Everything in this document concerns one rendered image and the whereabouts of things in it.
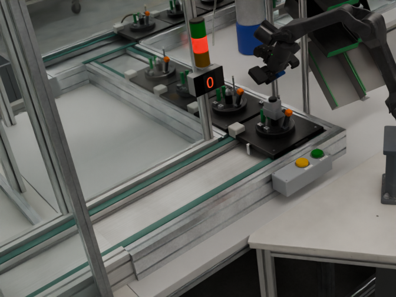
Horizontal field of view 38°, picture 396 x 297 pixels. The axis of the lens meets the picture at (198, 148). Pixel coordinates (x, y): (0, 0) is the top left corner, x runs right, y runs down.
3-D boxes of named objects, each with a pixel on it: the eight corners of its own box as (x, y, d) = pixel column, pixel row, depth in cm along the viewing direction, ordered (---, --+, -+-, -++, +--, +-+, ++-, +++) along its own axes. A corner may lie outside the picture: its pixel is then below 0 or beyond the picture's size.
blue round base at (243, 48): (275, 47, 294) (273, 19, 287) (252, 58, 287) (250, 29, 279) (254, 40, 306) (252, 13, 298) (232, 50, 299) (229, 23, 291)
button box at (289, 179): (332, 169, 193) (332, 154, 189) (287, 197, 183) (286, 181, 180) (317, 161, 198) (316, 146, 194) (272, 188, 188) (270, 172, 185)
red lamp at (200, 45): (211, 49, 187) (209, 35, 185) (199, 55, 185) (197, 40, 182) (202, 46, 191) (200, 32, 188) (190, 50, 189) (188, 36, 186)
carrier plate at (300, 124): (323, 131, 204) (323, 126, 203) (274, 159, 193) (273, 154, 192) (276, 110, 221) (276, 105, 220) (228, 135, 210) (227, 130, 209)
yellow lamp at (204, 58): (213, 63, 190) (211, 49, 187) (201, 69, 188) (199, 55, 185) (204, 59, 193) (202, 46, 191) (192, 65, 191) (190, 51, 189)
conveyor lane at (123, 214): (323, 152, 209) (323, 128, 204) (127, 270, 171) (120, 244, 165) (270, 126, 229) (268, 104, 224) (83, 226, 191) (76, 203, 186)
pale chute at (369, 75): (386, 84, 219) (393, 79, 215) (359, 95, 215) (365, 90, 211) (352, 21, 224) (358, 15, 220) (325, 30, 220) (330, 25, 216)
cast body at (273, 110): (284, 115, 202) (283, 98, 198) (275, 121, 200) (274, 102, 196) (268, 108, 208) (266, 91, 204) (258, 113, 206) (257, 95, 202)
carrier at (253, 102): (273, 109, 222) (271, 79, 216) (225, 134, 211) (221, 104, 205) (233, 91, 240) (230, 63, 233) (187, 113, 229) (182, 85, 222)
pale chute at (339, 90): (360, 99, 212) (366, 94, 208) (332, 110, 208) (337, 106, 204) (326, 33, 217) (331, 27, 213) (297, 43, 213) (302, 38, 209)
